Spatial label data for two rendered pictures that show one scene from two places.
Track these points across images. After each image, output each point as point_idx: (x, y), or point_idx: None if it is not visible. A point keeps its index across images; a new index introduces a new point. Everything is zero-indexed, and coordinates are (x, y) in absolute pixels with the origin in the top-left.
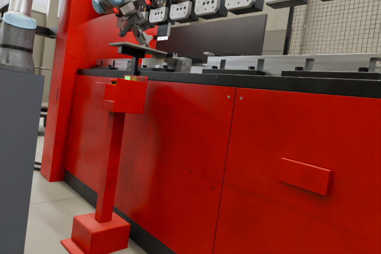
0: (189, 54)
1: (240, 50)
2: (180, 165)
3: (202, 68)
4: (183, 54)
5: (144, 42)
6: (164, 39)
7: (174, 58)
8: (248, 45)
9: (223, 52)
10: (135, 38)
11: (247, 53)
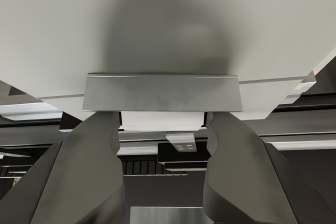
0: (166, 167)
1: (143, 202)
2: None
3: (133, 133)
4: (194, 167)
5: (81, 125)
6: (161, 209)
7: (29, 101)
8: (126, 213)
9: (188, 199)
10: (305, 181)
11: (127, 196)
